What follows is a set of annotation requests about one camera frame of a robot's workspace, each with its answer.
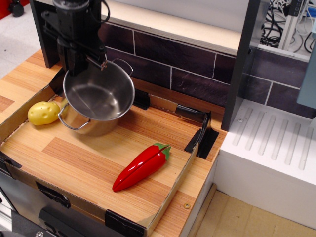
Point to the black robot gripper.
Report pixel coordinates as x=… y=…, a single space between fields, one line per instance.
x=76 y=34

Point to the stainless steel pot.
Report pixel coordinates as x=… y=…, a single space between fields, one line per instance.
x=95 y=100

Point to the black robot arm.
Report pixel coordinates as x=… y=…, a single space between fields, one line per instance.
x=78 y=4

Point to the cardboard fence with black tape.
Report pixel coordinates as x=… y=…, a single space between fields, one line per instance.
x=62 y=180

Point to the yellow toy potato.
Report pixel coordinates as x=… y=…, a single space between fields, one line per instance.
x=42 y=113

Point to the black caster wheel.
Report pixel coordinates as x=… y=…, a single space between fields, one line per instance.
x=16 y=8

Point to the red toy chili pepper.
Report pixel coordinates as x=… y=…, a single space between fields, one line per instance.
x=146 y=163

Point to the brass screw in table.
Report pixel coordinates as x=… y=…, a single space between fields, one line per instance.
x=186 y=205

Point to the white ribbed drainboard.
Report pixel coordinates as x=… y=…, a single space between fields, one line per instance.
x=268 y=160

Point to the dark grey shelf frame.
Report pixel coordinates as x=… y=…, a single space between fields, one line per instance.
x=206 y=75

